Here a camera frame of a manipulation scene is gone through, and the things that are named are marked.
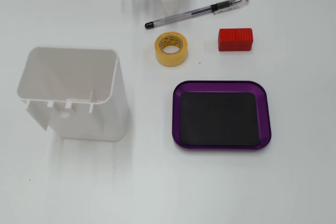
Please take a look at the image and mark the black tray mat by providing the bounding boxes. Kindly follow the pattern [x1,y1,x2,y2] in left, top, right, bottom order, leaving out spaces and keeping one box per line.
[180,91,261,146]

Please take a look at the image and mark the red textured block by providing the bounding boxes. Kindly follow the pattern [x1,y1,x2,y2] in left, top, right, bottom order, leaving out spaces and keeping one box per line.
[217,27,254,52]

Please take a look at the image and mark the yellow masking tape roll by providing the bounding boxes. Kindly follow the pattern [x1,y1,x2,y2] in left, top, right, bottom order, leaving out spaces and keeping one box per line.
[154,31,188,67]

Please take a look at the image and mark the white plastic box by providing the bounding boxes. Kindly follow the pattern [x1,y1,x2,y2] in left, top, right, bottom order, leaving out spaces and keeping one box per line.
[17,45,130,143]

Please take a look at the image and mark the clear black ballpoint pen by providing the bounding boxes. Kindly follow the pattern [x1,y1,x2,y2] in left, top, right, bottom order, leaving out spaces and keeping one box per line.
[144,0,250,29]

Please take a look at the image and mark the purple metal tray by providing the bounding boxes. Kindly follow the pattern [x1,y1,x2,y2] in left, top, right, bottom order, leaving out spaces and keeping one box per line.
[172,80,272,152]

